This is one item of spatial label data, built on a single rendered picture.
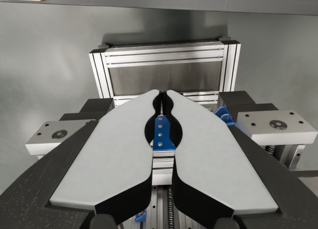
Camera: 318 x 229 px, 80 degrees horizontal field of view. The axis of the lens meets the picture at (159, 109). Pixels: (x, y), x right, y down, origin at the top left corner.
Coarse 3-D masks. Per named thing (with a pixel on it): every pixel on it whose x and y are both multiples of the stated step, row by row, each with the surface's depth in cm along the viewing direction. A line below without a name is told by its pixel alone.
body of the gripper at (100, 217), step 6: (96, 216) 5; (102, 216) 5; (108, 216) 5; (90, 222) 5; (96, 222) 5; (102, 222) 5; (108, 222) 5; (114, 222) 5; (216, 222) 5; (222, 222) 5; (228, 222) 5; (234, 222) 5; (90, 228) 5; (96, 228) 5; (102, 228) 5; (108, 228) 5; (114, 228) 5; (216, 228) 5; (222, 228) 5; (228, 228) 5; (234, 228) 5
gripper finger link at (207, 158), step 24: (168, 96) 11; (168, 120) 11; (192, 120) 9; (216, 120) 9; (192, 144) 7; (216, 144) 7; (192, 168) 6; (216, 168) 6; (240, 168) 6; (192, 192) 6; (216, 192) 6; (240, 192) 6; (264, 192) 6; (192, 216) 6; (216, 216) 6
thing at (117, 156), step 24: (144, 96) 10; (120, 120) 8; (144, 120) 8; (96, 144) 7; (120, 144) 7; (144, 144) 7; (72, 168) 6; (96, 168) 6; (120, 168) 6; (144, 168) 6; (72, 192) 5; (96, 192) 5; (120, 192) 5; (144, 192) 6; (120, 216) 6
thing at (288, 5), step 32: (0, 0) 32; (32, 0) 31; (64, 0) 31; (96, 0) 31; (128, 0) 31; (160, 0) 31; (192, 0) 31; (224, 0) 31; (256, 0) 31; (288, 0) 31
